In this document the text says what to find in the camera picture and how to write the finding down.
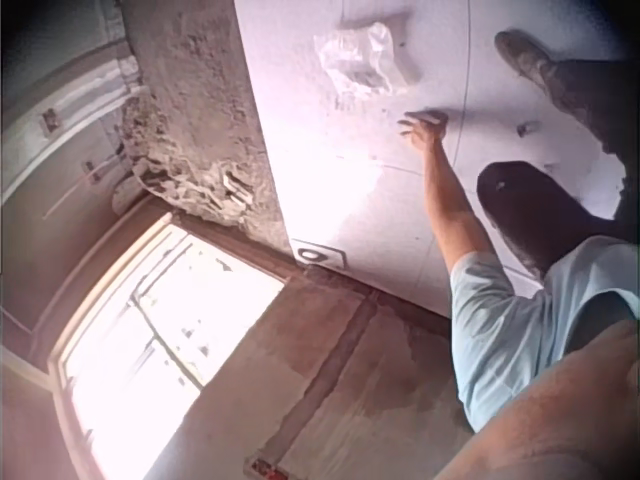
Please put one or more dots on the person's left fingers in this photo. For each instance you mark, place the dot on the person's left fingers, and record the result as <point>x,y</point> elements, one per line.
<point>413,125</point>

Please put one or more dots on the person's legs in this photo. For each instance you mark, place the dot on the person's legs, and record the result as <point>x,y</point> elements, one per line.
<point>530,215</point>

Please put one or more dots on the square floor drain cover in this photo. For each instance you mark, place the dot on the square floor drain cover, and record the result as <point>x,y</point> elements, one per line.
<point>318,254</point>

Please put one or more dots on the red and black tool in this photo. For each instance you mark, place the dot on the red and black tool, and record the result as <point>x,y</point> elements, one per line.
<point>266,469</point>

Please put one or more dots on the heap of concrete rubble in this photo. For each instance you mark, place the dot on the heap of concrete rubble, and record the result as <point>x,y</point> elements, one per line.
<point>190,175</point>

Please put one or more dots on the bright window with frame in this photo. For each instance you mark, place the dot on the bright window with frame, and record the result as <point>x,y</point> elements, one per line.
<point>150,340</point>

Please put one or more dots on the white wall pipes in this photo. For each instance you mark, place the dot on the white wall pipes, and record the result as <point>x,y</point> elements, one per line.
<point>85,100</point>

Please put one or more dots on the crumpled clear plastic bag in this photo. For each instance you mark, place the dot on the crumpled clear plastic bag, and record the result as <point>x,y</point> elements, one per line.
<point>357,60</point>

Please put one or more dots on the small grey debris piece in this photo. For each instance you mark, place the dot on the small grey debris piece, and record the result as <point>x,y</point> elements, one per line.
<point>525,129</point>

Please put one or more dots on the person's left hand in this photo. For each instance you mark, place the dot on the person's left hand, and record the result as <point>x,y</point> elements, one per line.
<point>426,135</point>

